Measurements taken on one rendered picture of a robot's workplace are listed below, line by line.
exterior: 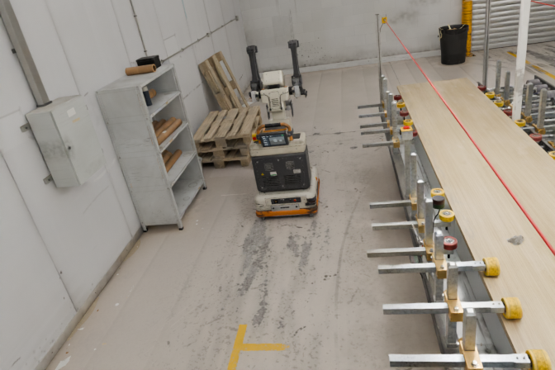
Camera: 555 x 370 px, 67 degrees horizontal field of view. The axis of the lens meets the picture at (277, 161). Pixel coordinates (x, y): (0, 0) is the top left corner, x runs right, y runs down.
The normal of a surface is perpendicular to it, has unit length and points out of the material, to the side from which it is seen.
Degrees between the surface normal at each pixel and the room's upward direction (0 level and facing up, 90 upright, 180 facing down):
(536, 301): 0
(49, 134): 90
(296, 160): 90
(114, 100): 90
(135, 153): 90
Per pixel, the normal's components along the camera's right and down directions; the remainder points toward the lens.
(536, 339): -0.16, -0.90
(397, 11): -0.13, 0.44
